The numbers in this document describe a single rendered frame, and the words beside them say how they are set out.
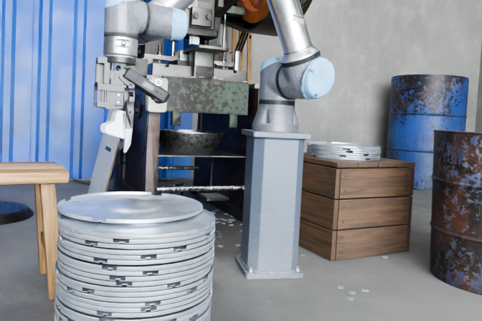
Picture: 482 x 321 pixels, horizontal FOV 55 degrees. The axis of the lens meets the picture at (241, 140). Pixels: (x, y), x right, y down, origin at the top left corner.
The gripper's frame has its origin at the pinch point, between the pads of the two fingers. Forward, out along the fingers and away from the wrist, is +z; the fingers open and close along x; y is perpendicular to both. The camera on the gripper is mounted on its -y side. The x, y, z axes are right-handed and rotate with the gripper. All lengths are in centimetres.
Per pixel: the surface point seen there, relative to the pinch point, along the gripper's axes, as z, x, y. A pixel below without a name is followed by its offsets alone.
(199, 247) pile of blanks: 15.1, 32.5, -7.8
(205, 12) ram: -55, -93, -49
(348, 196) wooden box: 18, -24, -82
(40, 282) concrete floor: 41, -30, 17
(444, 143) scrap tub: -3, 1, -99
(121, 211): 11.2, 18.5, 3.5
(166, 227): 12.3, 28.5, -2.7
